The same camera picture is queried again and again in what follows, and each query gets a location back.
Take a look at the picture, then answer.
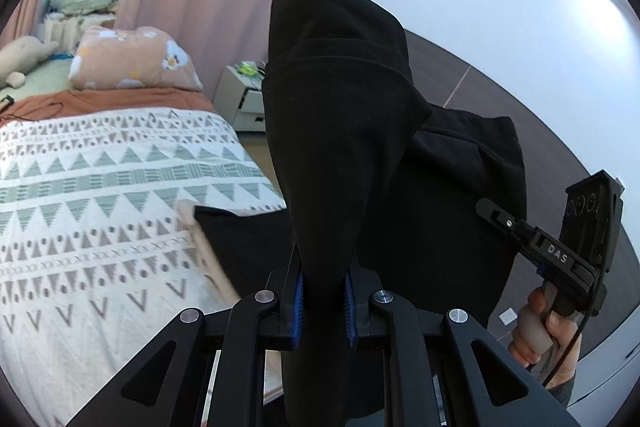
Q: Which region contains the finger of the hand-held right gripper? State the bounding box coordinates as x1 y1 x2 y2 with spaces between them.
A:
475 198 540 259

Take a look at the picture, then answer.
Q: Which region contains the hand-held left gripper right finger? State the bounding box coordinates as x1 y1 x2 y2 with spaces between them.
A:
344 259 583 427

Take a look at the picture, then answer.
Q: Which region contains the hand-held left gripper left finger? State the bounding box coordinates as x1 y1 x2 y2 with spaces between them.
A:
65 243 306 427

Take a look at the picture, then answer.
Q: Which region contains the black garment with yellow pocket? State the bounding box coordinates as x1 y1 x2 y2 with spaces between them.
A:
194 0 528 427

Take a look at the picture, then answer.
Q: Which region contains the person's right forearm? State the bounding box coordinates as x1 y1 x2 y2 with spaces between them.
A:
530 372 577 410

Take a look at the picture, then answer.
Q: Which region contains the person's right hand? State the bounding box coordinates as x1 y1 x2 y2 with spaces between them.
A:
507 288 583 385

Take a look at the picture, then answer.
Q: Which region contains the white nightstand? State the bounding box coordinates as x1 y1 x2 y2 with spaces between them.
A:
214 64 268 134

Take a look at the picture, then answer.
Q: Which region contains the white triangle patterned blanket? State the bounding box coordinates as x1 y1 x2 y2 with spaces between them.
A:
0 109 288 427

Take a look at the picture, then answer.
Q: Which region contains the orange bed sheet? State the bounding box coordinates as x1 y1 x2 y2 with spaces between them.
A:
0 87 216 122

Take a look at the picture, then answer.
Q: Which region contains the peach flower print pillow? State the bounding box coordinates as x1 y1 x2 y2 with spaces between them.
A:
67 26 203 92

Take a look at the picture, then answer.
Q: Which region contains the light green bed sheet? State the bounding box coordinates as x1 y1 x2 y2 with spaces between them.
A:
0 56 78 104

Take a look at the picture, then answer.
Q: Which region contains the cream folded quilt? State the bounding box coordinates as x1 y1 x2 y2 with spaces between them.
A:
42 13 117 44

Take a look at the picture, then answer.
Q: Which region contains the beige plush toy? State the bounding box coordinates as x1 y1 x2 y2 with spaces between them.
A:
0 36 60 88

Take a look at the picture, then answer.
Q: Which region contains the wooden bed frame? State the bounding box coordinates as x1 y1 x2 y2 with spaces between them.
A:
177 201 287 405

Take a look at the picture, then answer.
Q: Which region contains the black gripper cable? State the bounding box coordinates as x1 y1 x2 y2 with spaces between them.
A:
527 297 603 385

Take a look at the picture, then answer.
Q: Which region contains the thin black cord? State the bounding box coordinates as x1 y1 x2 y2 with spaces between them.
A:
0 94 66 120

